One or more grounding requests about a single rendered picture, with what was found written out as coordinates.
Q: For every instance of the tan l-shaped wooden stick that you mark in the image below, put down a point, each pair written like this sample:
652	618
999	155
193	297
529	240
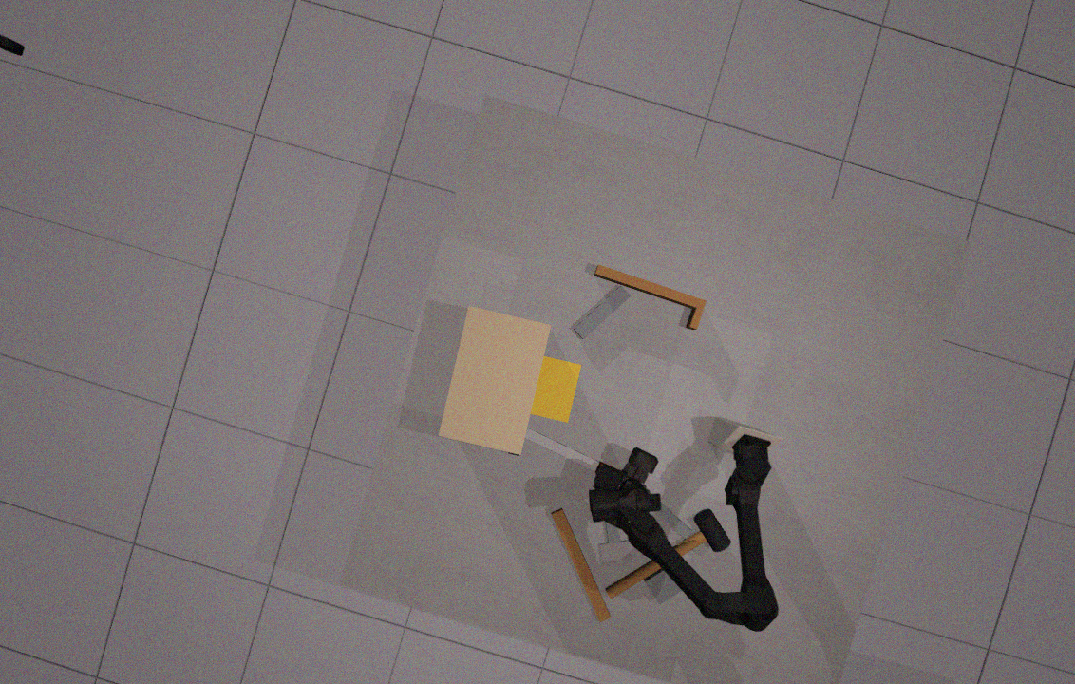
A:
696	304

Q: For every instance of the brown cylinder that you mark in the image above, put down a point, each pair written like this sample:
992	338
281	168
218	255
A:
563	450

